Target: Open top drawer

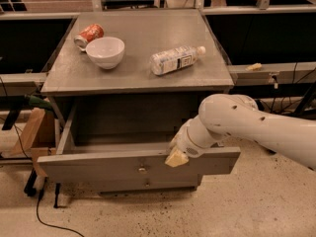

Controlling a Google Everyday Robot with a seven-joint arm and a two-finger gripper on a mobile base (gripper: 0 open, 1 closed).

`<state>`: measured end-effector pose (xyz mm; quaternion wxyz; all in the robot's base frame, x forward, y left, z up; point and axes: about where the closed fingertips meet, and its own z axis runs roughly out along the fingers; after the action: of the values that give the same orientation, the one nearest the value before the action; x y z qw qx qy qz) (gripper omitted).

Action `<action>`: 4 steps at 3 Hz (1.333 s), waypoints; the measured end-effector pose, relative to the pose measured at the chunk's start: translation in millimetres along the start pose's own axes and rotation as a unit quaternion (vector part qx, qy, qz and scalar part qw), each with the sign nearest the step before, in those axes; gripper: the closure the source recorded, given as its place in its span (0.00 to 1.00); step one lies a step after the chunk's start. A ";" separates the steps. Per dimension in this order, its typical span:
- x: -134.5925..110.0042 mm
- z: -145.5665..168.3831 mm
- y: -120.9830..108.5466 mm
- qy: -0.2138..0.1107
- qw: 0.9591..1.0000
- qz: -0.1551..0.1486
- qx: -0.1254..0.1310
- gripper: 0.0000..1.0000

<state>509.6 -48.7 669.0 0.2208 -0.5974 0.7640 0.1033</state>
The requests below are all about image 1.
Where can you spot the small yellow foam piece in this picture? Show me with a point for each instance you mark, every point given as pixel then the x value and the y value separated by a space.
pixel 254 67

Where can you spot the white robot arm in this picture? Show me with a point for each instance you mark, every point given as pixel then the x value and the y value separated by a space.
pixel 220 116

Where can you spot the grey top drawer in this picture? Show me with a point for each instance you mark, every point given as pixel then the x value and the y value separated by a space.
pixel 111 140

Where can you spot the green handled tool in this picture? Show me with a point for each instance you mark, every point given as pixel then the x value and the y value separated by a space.
pixel 14 105

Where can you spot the brown cardboard box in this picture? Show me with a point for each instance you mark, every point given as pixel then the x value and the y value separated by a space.
pixel 37 138

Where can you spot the red soda can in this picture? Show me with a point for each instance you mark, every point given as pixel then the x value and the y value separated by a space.
pixel 92 32

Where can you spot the grey metal pole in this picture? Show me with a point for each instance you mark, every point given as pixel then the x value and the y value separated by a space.
pixel 56 194

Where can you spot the clear plastic water bottle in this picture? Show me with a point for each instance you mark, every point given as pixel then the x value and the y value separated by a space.
pixel 175 59

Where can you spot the white ceramic bowl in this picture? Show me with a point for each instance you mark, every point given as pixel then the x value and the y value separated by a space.
pixel 106 52

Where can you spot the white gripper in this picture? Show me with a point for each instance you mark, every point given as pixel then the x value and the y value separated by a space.
pixel 185 142

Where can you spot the grey drawer cabinet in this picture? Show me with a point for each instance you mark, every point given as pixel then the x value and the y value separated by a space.
pixel 75 77

